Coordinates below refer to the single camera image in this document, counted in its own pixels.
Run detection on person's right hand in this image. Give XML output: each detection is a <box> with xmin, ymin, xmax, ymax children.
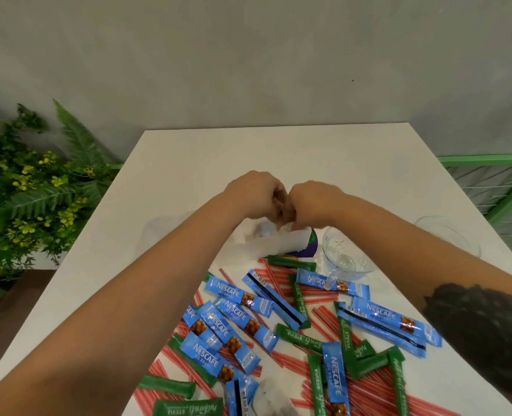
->
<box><xmin>284</xmin><ymin>180</ymin><xmax>348</xmax><ymax>233</ymax></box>

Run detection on person's left hand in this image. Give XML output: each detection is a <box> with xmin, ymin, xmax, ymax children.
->
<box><xmin>225</xmin><ymin>170</ymin><xmax>290</xmax><ymax>224</ymax></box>

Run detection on person's right forearm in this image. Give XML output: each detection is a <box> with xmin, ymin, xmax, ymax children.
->
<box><xmin>332</xmin><ymin>192</ymin><xmax>512</xmax><ymax>397</ymax></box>

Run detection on person's left forearm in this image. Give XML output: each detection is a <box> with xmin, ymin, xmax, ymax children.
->
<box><xmin>0</xmin><ymin>187</ymin><xmax>250</xmax><ymax>416</ymax></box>

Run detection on purple and green packet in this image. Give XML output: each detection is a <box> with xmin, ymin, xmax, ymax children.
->
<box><xmin>287</xmin><ymin>227</ymin><xmax>320</xmax><ymax>259</ymax></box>

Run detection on clear glass cup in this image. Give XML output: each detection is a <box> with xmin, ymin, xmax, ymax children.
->
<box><xmin>322</xmin><ymin>226</ymin><xmax>377</xmax><ymax>291</ymax></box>

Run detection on pile of blue coffee sachets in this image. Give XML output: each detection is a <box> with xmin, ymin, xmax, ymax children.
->
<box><xmin>180</xmin><ymin>268</ymin><xmax>443</xmax><ymax>416</ymax></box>

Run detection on pile of green sweetener sachets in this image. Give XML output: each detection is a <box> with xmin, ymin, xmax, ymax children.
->
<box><xmin>139</xmin><ymin>255</ymin><xmax>408</xmax><ymax>416</ymax></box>

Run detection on clear glass bowl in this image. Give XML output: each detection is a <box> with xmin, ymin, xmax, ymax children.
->
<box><xmin>414</xmin><ymin>216</ymin><xmax>482</xmax><ymax>259</ymax></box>

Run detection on white tea bag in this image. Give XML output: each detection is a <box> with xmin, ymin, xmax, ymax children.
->
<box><xmin>252</xmin><ymin>378</ymin><xmax>301</xmax><ymax>416</ymax></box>

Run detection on pile of red striped sticks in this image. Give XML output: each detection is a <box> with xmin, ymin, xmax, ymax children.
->
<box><xmin>132</xmin><ymin>257</ymin><xmax>460</xmax><ymax>416</ymax></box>

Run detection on green metal railing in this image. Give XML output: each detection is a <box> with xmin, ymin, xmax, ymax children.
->
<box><xmin>437</xmin><ymin>153</ymin><xmax>512</xmax><ymax>269</ymax></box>

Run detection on green leafy plant yellow flowers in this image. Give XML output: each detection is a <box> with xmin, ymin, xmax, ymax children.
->
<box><xmin>0</xmin><ymin>99</ymin><xmax>123</xmax><ymax>283</ymax></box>

